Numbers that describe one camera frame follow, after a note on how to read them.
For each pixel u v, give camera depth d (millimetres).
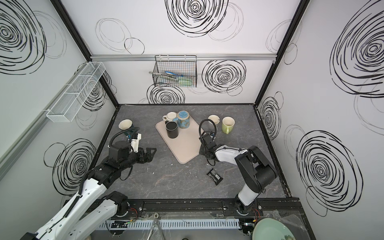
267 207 756
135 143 680
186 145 984
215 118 993
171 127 945
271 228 671
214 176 827
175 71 888
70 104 750
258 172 457
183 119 986
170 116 1024
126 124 967
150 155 682
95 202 495
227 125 963
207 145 732
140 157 668
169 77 859
